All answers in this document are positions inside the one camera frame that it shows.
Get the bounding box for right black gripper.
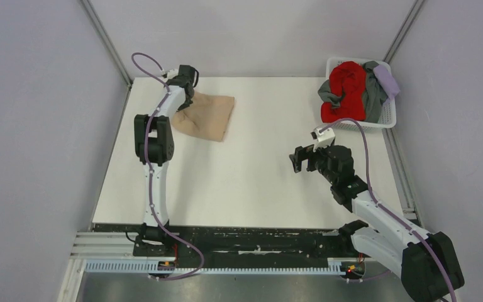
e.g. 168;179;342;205
290;142;337;186

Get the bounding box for beige t shirt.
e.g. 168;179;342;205
171;92;235;142

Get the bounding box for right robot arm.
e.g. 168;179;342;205
289;145;465;301

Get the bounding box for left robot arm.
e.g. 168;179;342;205
134;65;199;256

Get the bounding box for red t shirt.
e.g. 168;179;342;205
320;61;367;123

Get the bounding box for white plastic laundry basket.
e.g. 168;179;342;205
325;56;397;129

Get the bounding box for grey t shirt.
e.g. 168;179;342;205
318;60;388;123

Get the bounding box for lilac t shirt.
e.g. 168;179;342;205
373;64;401;99

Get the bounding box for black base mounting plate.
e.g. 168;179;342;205
132;225;380;270

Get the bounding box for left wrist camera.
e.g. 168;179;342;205
161;68;179;81

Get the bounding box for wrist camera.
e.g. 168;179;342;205
161;68;179;81
311;127;335;152

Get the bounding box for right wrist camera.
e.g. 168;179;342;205
311;127;335;152

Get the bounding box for left corner wall profile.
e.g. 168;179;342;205
78;0;133;89

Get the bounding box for corner wall profile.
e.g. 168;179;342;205
384;0;426;64
78;0;133;89

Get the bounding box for white slotted cable duct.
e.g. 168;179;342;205
84;259;352;277

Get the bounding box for right corner wall profile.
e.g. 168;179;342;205
384;0;426;64

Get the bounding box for aluminium frame rail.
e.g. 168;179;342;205
72;225;366;257

